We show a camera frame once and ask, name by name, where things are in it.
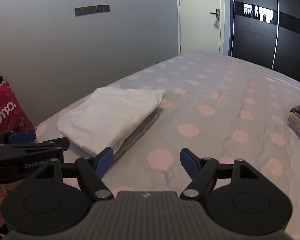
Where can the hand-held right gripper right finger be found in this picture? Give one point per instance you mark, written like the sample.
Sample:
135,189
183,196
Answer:
187,163

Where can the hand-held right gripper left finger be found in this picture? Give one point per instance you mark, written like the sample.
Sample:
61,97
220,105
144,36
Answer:
104,162

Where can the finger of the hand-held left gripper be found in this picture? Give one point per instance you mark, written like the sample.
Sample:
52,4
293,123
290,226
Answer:
22,137
57,143

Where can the white shirt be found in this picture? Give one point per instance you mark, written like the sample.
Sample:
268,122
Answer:
110,110

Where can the red printed bag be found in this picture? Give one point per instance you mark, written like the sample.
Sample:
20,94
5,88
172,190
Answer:
7,110

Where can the grey folded cloth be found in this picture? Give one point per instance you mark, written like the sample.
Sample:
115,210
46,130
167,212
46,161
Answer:
140,132

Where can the tan folded cloth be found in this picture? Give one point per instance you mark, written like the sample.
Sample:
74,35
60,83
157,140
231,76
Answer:
140,125

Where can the tan folded garment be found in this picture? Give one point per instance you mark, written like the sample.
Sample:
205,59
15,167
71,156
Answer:
297,127

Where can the black sliding wardrobe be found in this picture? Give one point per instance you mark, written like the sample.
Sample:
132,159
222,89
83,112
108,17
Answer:
255,42

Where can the hanging door charm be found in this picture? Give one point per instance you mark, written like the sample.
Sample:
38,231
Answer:
216,22

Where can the white door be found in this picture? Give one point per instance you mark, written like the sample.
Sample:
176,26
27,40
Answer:
200,17

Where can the grey wall switch panel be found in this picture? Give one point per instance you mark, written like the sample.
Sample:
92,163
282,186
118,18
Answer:
92,10

